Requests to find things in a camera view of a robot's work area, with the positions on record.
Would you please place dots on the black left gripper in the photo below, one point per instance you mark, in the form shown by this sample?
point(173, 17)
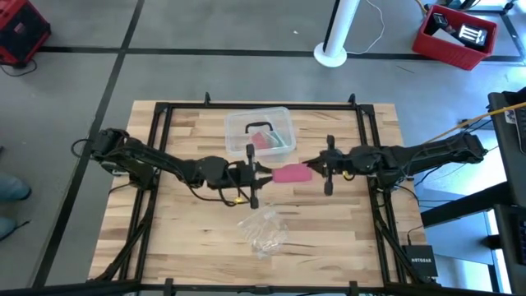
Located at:
point(242, 174)

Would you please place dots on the black equipment cart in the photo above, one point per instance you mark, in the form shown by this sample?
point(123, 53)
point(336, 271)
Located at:
point(509, 164)

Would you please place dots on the red plastic crate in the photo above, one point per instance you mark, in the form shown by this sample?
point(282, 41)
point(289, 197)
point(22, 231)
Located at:
point(448, 51)

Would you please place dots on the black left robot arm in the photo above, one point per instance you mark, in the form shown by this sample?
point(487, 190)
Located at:
point(156, 160)

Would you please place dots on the pink elastic bandage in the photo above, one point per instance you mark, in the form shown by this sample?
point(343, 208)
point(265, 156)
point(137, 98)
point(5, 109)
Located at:
point(292, 173)

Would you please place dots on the black device with white stripes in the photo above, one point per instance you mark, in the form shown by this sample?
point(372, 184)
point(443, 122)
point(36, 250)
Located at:
point(472, 36)

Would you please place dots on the clear plastic storage box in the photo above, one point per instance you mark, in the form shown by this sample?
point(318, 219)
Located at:
point(238, 123)

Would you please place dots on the red and black case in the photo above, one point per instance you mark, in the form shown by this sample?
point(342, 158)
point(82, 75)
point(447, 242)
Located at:
point(20, 29)

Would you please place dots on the white tower fan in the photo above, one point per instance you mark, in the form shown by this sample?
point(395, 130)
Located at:
point(335, 37)

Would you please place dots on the clear plastic zip bag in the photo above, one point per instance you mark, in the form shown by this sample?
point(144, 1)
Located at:
point(263, 232)

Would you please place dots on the green item inside box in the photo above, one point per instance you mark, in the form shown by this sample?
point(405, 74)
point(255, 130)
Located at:
point(281, 139)

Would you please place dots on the red item inside box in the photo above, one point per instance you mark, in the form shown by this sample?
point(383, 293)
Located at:
point(261, 140)

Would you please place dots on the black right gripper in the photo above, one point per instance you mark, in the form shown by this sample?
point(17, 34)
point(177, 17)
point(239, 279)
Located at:
point(347, 162)

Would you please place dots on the black network switch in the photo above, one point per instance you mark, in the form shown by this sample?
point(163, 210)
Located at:
point(420, 261)

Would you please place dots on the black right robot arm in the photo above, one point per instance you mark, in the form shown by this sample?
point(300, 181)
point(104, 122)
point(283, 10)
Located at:
point(431, 154)

